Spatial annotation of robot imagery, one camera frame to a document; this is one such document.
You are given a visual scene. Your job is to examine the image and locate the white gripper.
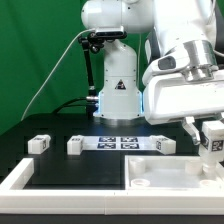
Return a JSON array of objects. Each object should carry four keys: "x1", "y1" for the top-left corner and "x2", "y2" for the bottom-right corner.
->
[{"x1": 143, "y1": 70, "x2": 224, "y2": 145}]

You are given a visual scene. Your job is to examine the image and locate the white square tabletop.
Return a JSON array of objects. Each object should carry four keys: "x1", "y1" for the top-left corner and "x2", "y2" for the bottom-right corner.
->
[{"x1": 124, "y1": 155, "x2": 224, "y2": 190}]

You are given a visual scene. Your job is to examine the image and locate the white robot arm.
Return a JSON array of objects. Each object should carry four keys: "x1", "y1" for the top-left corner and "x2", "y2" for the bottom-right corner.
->
[{"x1": 81, "y1": 0, "x2": 224, "y2": 145}]

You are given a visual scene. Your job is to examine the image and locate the fiducial marker sheet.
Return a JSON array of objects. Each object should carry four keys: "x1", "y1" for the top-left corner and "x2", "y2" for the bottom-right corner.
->
[{"x1": 82, "y1": 136, "x2": 152, "y2": 150}]

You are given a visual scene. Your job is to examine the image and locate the white U-shaped fence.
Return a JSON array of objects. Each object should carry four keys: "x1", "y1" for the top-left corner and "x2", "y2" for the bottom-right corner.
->
[{"x1": 0, "y1": 158, "x2": 224, "y2": 215}]

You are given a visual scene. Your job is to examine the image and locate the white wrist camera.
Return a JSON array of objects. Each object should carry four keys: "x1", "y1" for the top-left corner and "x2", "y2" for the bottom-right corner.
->
[{"x1": 142, "y1": 46, "x2": 190, "y2": 85}]

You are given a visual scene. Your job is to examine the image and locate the silver base camera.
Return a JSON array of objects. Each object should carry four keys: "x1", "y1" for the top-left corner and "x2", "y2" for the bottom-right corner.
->
[{"x1": 95, "y1": 26, "x2": 127, "y2": 39}]

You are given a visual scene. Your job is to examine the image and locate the black cables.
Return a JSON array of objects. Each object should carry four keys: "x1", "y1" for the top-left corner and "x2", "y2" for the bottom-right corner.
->
[{"x1": 53, "y1": 96, "x2": 88, "y2": 115}]

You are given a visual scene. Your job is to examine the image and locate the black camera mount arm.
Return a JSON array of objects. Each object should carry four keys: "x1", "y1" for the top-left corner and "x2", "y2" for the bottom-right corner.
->
[{"x1": 78, "y1": 35, "x2": 97, "y2": 118}]

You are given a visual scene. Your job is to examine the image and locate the white cable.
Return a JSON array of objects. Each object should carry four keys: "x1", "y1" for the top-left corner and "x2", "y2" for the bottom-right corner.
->
[{"x1": 20, "y1": 27, "x2": 98, "y2": 122}]

